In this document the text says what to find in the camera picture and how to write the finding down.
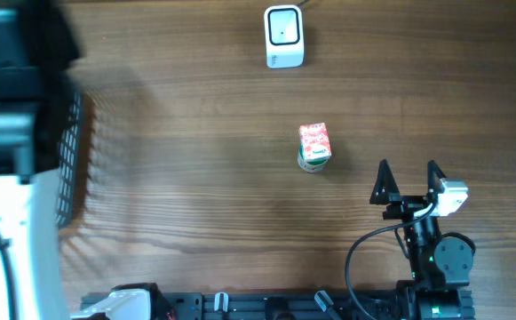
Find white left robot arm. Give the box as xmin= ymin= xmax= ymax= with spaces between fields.
xmin=0 ymin=1 xmax=82 ymax=319

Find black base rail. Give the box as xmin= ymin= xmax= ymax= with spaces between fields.
xmin=79 ymin=291 xmax=476 ymax=320

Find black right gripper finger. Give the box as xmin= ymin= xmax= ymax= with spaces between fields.
xmin=427 ymin=160 xmax=446 ymax=194
xmin=369 ymin=159 xmax=401 ymax=204

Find yogurt bottle red label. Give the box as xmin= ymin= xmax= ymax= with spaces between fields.
xmin=298 ymin=123 xmax=332 ymax=172

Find dark grey plastic basket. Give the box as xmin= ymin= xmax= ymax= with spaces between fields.
xmin=56 ymin=90 xmax=84 ymax=228

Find white barcode scanner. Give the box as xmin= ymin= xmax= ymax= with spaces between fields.
xmin=263 ymin=4 xmax=305 ymax=68

